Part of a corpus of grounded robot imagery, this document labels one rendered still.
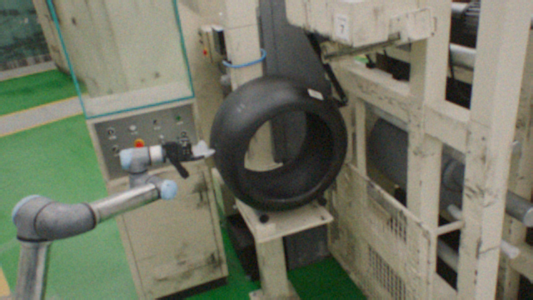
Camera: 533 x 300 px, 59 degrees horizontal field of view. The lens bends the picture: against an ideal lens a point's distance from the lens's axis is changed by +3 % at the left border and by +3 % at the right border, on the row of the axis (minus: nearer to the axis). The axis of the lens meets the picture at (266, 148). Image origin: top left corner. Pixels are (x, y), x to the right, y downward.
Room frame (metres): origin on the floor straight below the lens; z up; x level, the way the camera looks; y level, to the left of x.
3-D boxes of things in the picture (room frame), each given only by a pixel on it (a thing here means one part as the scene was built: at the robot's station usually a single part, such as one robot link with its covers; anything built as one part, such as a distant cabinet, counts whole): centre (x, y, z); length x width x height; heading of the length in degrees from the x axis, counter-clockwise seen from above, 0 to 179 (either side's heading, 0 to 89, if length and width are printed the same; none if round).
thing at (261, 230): (1.84, 0.10, 0.83); 0.36 x 0.09 x 0.06; 16
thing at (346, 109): (2.20, -0.34, 1.05); 0.20 x 0.15 x 0.30; 16
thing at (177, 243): (2.43, 0.66, 0.63); 0.56 x 0.41 x 1.27; 106
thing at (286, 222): (1.88, -0.04, 0.80); 0.37 x 0.36 x 0.02; 106
